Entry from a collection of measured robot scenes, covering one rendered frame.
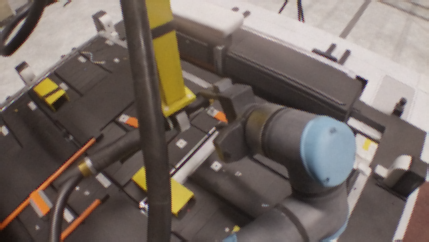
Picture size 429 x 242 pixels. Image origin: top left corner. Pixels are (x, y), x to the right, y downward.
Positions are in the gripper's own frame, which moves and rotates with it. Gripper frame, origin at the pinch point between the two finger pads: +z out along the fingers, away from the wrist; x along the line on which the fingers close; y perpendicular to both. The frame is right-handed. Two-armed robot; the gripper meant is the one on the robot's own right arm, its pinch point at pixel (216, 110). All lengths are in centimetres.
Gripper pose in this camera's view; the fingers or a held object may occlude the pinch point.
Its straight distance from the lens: 65.4
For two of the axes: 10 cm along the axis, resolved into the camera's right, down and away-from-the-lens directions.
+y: 8.1, -4.9, 3.4
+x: -3.4, -8.5, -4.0
